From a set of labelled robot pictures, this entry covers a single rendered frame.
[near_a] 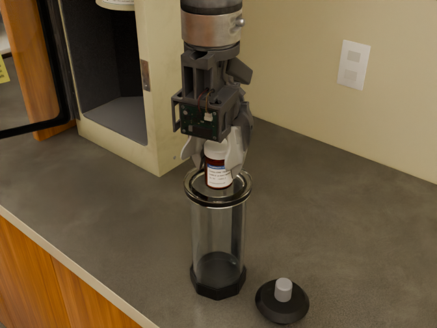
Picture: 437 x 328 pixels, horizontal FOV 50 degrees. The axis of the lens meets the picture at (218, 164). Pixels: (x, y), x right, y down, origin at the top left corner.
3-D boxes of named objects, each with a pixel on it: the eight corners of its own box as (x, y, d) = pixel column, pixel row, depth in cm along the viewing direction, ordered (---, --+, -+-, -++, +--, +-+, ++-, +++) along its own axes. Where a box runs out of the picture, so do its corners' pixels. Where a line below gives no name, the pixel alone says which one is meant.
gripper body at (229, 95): (171, 136, 63) (165, 49, 56) (199, 109, 69) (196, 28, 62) (223, 148, 60) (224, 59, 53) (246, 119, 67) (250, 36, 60)
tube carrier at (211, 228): (255, 263, 87) (261, 170, 75) (234, 306, 79) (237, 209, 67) (203, 246, 91) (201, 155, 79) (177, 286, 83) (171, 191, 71)
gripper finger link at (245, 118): (224, 151, 68) (211, 96, 64) (228, 146, 69) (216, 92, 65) (253, 152, 66) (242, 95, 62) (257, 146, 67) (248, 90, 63)
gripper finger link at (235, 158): (220, 194, 67) (206, 138, 63) (235, 173, 72) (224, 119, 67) (240, 196, 66) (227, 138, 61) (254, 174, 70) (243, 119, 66)
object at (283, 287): (313, 298, 82) (318, 272, 78) (300, 340, 75) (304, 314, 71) (264, 282, 85) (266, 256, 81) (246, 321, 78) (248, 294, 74)
